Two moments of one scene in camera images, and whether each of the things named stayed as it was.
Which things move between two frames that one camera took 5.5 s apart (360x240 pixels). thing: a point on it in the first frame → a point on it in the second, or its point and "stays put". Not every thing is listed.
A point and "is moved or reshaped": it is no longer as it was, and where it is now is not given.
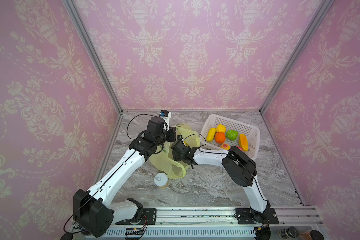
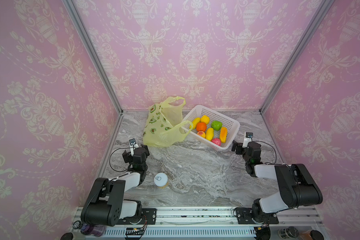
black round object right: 316,235 stays put
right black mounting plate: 245,217 stays put
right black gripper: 178,147 → 240,147
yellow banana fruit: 211,134 → 194,122
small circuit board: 134,231 stays put
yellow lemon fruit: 221,128 → 205,119
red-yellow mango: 225,146 is moved or reshaped
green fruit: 232,135 → 216,125
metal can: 290,232 stays put
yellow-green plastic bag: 163,160 is moved or reshaped
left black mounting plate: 150,214 stays put
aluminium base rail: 294,222 stays put
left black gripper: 172,130 → 127,157
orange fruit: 220,137 → 201,126
